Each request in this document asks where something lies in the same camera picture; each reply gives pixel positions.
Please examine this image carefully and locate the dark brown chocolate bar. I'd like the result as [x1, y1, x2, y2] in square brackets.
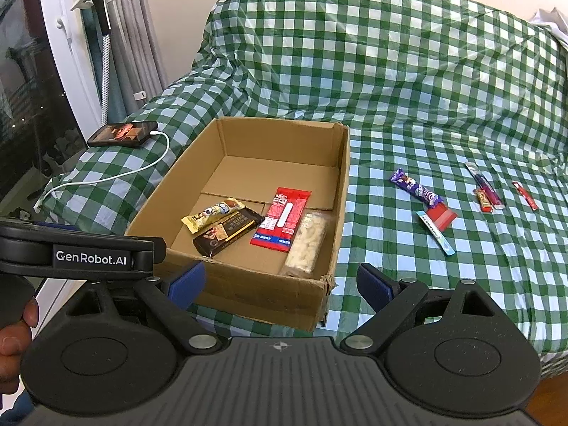
[192, 209, 266, 258]

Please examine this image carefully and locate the white crumpled cloth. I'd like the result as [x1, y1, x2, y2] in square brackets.
[528, 7, 568, 48]

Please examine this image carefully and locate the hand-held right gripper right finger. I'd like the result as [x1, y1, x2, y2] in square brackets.
[339, 263, 507, 356]

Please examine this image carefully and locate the white door frame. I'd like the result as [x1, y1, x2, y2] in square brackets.
[35, 0, 105, 130]

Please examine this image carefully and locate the clear white rice snack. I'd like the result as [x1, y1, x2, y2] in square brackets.
[280, 212, 330, 278]

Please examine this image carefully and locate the light blue stick packet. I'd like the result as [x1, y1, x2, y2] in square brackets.
[416, 211, 457, 257]

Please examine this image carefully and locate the large red packet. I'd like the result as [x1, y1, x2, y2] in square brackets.
[250, 186, 312, 254]

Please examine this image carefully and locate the purple snack bar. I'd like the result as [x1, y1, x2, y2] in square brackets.
[389, 168, 445, 207]

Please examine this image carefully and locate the purple silver stick packet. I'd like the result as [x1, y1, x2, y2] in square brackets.
[464, 162, 506, 211]

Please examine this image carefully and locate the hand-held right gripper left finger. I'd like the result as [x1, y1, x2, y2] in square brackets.
[66, 260, 223, 356]

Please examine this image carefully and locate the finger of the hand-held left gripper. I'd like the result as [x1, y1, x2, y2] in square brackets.
[153, 237, 168, 273]

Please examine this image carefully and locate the black smartphone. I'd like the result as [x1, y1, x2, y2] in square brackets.
[87, 121, 159, 149]

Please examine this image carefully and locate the yellow snack bar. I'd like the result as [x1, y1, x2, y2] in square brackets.
[180, 198, 246, 234]

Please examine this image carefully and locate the person's left forearm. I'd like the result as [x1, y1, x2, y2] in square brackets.
[0, 392, 36, 426]

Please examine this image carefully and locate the person's left hand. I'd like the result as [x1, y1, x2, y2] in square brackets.
[0, 297, 40, 397]

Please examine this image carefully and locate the small orange candy bar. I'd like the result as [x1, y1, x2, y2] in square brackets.
[473, 188, 495, 213]

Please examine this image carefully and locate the garment steamer stand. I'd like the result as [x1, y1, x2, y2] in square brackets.
[82, 0, 168, 119]

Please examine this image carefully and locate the thin red stick packet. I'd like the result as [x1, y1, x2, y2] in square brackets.
[511, 180, 539, 211]

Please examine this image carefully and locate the green checkered cloth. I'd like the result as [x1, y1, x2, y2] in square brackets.
[38, 0, 568, 379]

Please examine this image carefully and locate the brown cardboard box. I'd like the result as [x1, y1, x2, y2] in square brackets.
[124, 116, 351, 332]

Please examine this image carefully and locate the white charging cable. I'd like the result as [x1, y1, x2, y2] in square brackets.
[34, 130, 170, 212]

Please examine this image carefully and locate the small red packet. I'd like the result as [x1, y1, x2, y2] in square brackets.
[425, 201, 459, 233]

